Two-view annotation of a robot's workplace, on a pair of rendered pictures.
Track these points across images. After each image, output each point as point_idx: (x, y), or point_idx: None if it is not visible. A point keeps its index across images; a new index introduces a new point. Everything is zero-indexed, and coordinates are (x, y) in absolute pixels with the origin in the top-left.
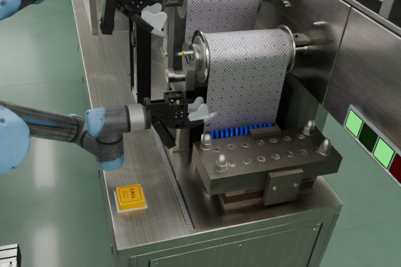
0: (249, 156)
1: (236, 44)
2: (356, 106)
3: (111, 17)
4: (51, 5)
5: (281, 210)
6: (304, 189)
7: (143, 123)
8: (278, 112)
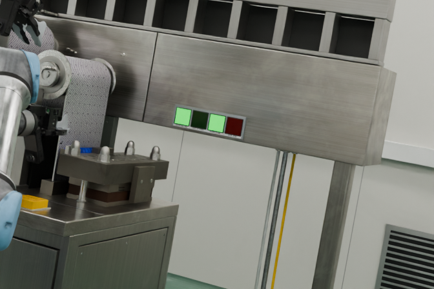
0: (112, 159)
1: (80, 62)
2: (181, 103)
3: (13, 19)
4: None
5: (146, 206)
6: None
7: (34, 122)
8: None
